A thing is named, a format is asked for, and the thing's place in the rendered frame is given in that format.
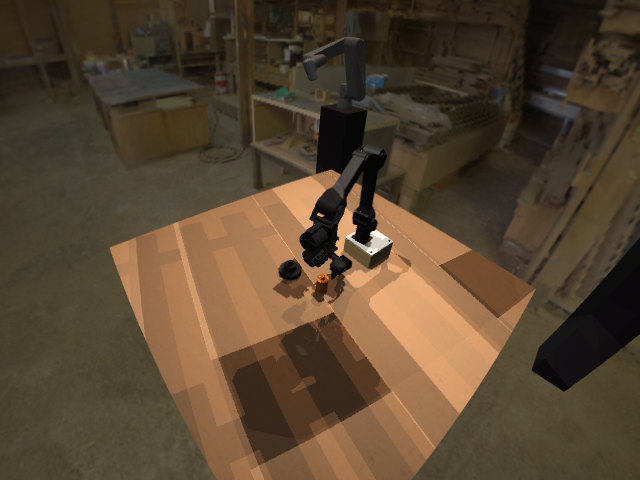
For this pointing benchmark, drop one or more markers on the orange cylinder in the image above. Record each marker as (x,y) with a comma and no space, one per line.
(322,284)

